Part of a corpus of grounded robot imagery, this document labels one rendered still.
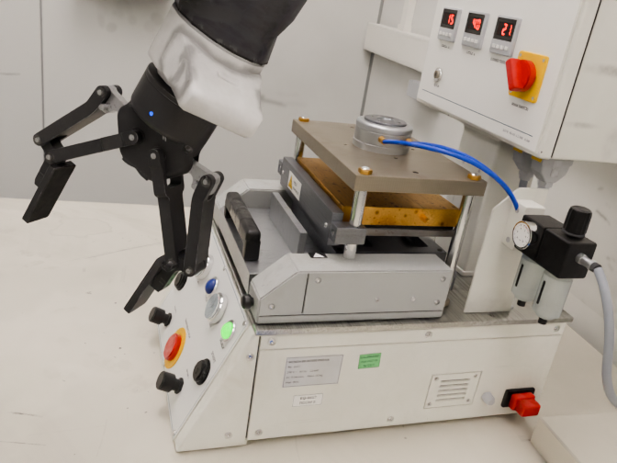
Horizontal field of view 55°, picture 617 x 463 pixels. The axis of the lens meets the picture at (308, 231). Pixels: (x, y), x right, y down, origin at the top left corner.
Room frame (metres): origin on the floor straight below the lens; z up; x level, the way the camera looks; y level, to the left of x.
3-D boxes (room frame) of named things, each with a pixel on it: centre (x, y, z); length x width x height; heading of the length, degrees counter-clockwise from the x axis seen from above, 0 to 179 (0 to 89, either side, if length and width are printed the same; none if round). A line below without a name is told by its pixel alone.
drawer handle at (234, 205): (0.75, 0.09, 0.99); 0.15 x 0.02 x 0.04; 21
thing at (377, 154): (0.81, -0.12, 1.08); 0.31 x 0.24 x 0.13; 21
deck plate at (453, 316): (0.83, -0.11, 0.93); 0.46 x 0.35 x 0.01; 111
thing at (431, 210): (0.81, -0.08, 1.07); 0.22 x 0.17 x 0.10; 21
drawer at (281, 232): (0.80, -0.04, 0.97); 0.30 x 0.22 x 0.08; 111
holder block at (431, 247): (0.81, -0.08, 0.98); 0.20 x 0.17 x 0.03; 21
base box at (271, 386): (0.80, -0.08, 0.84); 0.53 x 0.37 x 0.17; 111
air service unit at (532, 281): (0.65, -0.28, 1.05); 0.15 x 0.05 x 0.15; 21
